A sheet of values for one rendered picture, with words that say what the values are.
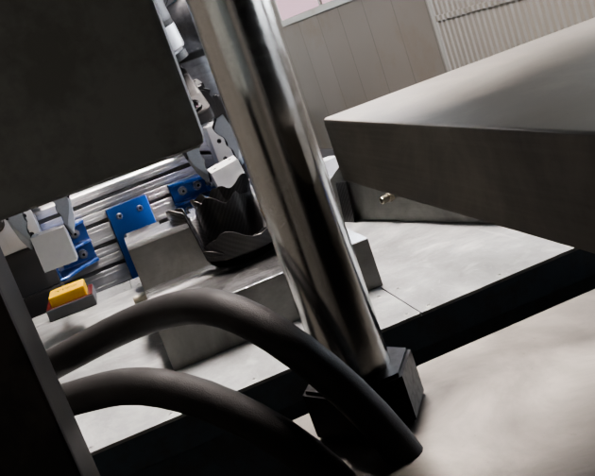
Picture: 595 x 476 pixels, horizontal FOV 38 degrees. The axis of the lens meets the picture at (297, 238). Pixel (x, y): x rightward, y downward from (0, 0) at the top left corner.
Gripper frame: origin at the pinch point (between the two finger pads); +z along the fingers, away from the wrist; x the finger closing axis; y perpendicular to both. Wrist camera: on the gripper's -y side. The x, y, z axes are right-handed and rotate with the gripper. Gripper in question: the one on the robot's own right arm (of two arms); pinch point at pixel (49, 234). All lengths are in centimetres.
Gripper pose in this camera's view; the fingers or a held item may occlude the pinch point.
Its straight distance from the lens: 130.0
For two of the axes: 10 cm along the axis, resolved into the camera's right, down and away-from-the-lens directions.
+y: -2.4, -1.5, 9.6
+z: 3.2, 9.2, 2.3
